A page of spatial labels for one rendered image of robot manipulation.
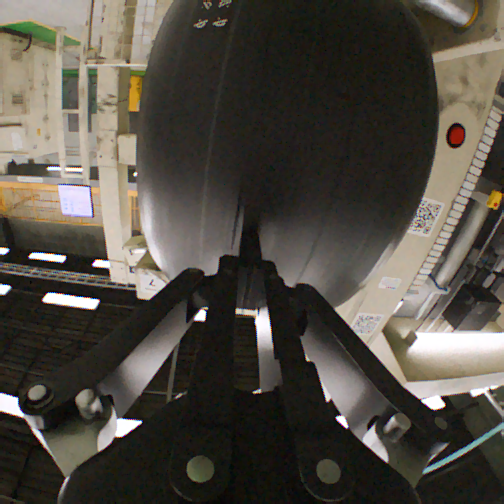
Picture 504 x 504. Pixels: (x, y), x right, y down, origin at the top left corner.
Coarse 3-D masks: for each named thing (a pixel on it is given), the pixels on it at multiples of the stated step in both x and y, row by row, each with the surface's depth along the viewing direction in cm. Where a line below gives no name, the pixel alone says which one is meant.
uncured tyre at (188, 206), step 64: (192, 0) 14; (256, 0) 14; (320, 0) 14; (384, 0) 16; (192, 64) 14; (256, 64) 14; (320, 64) 15; (384, 64) 15; (192, 128) 16; (256, 128) 16; (320, 128) 16; (384, 128) 16; (192, 192) 18; (256, 192) 18; (320, 192) 18; (384, 192) 18; (192, 256) 22; (320, 256) 21; (384, 256) 22
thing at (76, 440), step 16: (80, 400) 5; (96, 400) 5; (80, 416) 5; (96, 416) 5; (112, 416) 5; (48, 432) 4; (64, 432) 4; (80, 432) 5; (96, 432) 5; (112, 432) 5; (48, 448) 4; (64, 448) 4; (80, 448) 4; (96, 448) 4; (64, 464) 4
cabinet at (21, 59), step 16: (0, 32) 174; (16, 32) 195; (0, 48) 184; (16, 48) 206; (0, 64) 195; (16, 64) 218; (0, 80) 205; (16, 80) 228; (0, 96) 216; (16, 96) 239; (0, 112) 226; (16, 112) 248
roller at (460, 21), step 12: (408, 0) 20; (420, 0) 19; (432, 0) 18; (444, 0) 18; (456, 0) 17; (468, 0) 17; (432, 12) 20; (444, 12) 19; (456, 12) 18; (468, 12) 18; (456, 24) 20; (468, 24) 19
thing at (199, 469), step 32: (224, 256) 13; (224, 288) 11; (224, 320) 9; (224, 352) 8; (192, 384) 6; (224, 384) 6; (192, 416) 5; (224, 416) 5; (192, 448) 4; (224, 448) 4; (192, 480) 3; (224, 480) 3
